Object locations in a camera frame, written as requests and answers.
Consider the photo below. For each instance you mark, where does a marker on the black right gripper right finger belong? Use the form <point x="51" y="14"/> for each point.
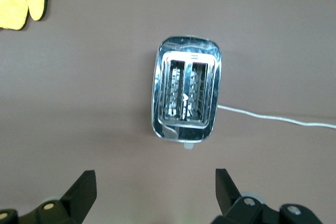
<point x="225" y="190"/>

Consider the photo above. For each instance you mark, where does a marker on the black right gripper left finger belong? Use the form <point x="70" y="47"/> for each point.
<point x="78" y="195"/>

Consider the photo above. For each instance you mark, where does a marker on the brown table cover sheet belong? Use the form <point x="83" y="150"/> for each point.
<point x="92" y="90"/>

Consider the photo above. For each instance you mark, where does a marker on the chrome and beige toaster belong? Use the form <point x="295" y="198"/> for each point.
<point x="183" y="45"/>

